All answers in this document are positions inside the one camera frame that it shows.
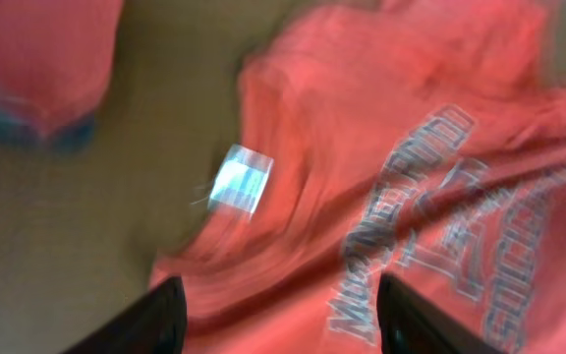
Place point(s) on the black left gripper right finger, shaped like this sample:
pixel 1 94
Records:
pixel 410 324

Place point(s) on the orange McKinney Boyd soccer t-shirt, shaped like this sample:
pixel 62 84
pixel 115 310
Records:
pixel 415 141

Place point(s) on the folded orange soccer shirt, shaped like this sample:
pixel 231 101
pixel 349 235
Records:
pixel 55 66

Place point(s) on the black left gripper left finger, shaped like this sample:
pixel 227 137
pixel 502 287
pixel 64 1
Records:
pixel 155 324

